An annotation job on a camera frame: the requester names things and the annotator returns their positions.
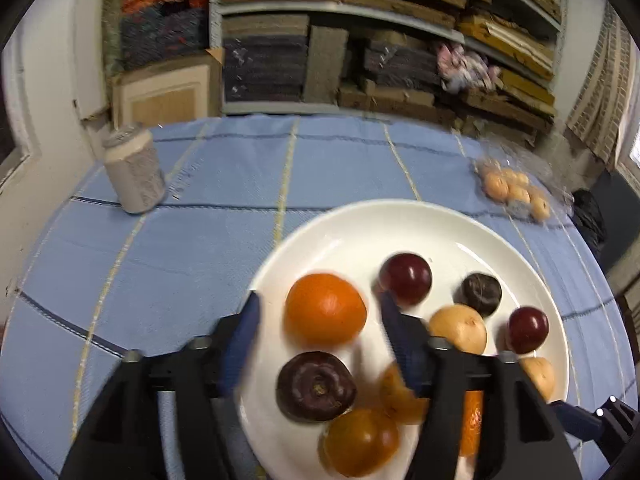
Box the dark purple passion fruit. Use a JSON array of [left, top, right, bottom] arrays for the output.
[[276, 351, 358, 423], [454, 272, 503, 318]]

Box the blue checked tablecloth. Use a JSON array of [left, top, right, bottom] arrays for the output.
[[0, 114, 631, 480]]

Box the window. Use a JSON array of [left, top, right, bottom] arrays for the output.
[[0, 35, 43, 191]]

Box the dark red plum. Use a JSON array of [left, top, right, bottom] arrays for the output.
[[378, 253, 433, 307], [506, 306, 551, 355]]

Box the black jacket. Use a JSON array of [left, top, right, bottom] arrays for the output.
[[570, 187, 608, 261]]

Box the cluster of pale orange fruits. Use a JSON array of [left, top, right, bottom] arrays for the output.
[[480, 160, 551, 223]]

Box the shelf with folded fabrics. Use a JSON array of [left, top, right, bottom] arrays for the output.
[[220, 0, 563, 133]]

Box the clear plastic clamshell box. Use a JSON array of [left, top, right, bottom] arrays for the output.
[[472, 145, 573, 226]]

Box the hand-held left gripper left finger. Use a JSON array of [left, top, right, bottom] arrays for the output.
[[60, 291, 262, 480]]

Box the pile of patterned boxes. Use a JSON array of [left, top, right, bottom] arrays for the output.
[[102, 0, 211, 73]]

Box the cardboard box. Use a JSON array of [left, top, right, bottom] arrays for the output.
[[111, 47, 226, 128]]

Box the yellow tomato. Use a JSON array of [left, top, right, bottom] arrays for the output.
[[377, 362, 431, 426]]

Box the pink crumpled cloth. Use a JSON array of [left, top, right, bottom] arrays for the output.
[[434, 42, 503, 93]]

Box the hanging brick-pattern sheet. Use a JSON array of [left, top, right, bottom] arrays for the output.
[[565, 5, 633, 166]]

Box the small tan fruit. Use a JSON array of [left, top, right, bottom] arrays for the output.
[[517, 356, 557, 403]]

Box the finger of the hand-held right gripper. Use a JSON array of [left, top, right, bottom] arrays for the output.
[[552, 394, 640, 466]]

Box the orange tomato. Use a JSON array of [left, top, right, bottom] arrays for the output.
[[320, 408, 401, 478]]

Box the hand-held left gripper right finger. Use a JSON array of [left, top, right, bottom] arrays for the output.
[[378, 290, 583, 480]]

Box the grey can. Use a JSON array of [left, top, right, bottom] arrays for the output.
[[102, 124, 167, 215]]

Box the white oval plate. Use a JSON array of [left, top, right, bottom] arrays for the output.
[[235, 199, 571, 480]]

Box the grey metal shelf unit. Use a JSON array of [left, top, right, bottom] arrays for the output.
[[209, 0, 568, 121]]

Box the speckled tan fruit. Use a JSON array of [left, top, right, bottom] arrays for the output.
[[427, 305, 488, 356]]

